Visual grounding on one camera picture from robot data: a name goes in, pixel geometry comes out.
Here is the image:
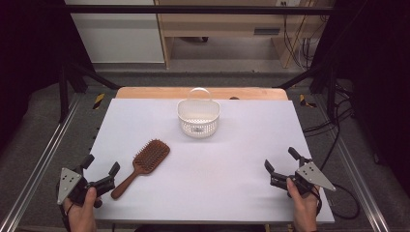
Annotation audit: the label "black frame strut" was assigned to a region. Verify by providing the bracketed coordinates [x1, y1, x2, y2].
[278, 61, 339, 122]
[58, 59, 121, 124]

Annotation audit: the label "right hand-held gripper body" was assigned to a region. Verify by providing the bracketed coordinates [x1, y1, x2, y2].
[270, 156, 337, 197]

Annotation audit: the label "cables under desk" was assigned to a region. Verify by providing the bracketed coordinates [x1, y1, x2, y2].
[281, 0, 330, 71]

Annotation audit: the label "brown wooden hairbrush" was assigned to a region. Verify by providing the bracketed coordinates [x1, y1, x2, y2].
[110, 138, 171, 201]

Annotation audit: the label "black horizontal frame bar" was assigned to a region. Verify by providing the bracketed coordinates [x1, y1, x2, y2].
[62, 4, 337, 15]

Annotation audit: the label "white table board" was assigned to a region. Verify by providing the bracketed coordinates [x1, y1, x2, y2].
[83, 98, 336, 225]

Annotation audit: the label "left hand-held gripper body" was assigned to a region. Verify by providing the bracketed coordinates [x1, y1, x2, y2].
[57, 165, 117, 209]

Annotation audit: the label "light wooden table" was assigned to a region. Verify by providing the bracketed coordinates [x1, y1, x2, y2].
[115, 86, 289, 101]

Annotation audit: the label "black floor cables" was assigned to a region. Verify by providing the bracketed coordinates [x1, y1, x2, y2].
[303, 81, 357, 172]

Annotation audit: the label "person's right hand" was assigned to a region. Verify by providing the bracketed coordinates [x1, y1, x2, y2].
[285, 177, 321, 232]

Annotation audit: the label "aluminium floor rail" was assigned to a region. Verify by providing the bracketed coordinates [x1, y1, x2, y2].
[313, 95, 391, 232]
[0, 93, 83, 232]

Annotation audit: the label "white cabinet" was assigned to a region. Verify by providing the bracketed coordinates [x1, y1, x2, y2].
[64, 0, 165, 65]

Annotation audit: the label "light wooden desk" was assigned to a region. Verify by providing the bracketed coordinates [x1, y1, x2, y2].
[154, 0, 335, 70]

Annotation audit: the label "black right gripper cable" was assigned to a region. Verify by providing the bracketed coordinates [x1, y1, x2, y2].
[313, 183, 361, 220]

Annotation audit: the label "person's left hand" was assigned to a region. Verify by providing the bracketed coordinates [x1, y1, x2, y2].
[62, 187, 102, 232]

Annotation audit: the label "white perforated plastic basket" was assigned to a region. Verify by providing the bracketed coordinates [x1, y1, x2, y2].
[176, 87, 221, 139]

